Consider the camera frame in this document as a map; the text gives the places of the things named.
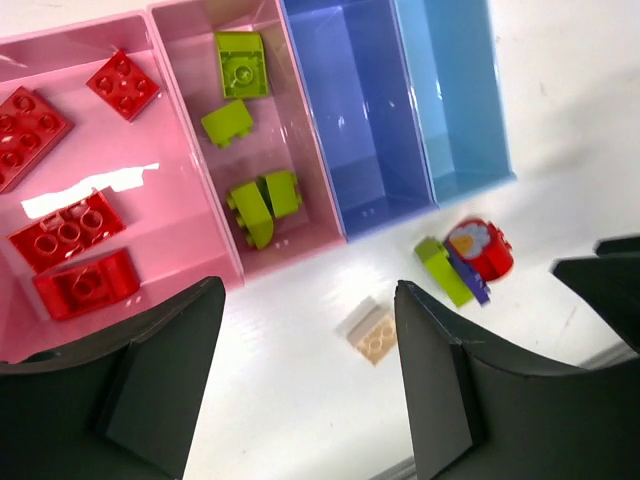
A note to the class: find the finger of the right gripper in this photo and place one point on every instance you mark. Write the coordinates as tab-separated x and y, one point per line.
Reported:
609	282

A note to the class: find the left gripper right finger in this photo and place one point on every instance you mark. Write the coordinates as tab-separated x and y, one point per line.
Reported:
481	407

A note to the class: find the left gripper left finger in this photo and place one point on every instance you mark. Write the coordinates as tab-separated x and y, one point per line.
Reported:
120	403

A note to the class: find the red curved lego brick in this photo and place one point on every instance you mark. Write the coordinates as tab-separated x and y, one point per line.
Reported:
88	286

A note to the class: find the purple lego plate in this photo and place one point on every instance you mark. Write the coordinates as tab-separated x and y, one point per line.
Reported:
469	276

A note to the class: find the red flower lego brick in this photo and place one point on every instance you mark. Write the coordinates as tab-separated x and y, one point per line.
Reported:
483	246

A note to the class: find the long green lego brick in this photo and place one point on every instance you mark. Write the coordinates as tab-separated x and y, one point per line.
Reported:
436	260

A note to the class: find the green curved lego brick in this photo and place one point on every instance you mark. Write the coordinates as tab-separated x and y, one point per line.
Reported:
252	214

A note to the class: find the long red lego brick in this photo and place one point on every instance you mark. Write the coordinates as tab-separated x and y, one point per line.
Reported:
31	127

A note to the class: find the green square lego brick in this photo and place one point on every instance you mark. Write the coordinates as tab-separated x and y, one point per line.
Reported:
226	123

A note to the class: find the red square lego brick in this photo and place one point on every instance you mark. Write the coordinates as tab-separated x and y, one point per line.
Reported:
124	86

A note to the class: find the green printed lego brick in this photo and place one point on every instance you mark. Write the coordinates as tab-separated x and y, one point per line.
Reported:
242	64

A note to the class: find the white tan lego brick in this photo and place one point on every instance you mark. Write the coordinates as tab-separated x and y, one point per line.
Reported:
370	329

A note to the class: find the large pink container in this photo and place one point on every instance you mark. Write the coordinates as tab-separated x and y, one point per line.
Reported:
147	168

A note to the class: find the light blue container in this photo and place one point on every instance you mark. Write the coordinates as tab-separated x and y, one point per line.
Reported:
454	84

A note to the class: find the narrow pink container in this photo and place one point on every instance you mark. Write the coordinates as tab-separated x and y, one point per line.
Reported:
283	135

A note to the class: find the blue purple container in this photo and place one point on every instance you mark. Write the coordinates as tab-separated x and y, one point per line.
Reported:
352	65

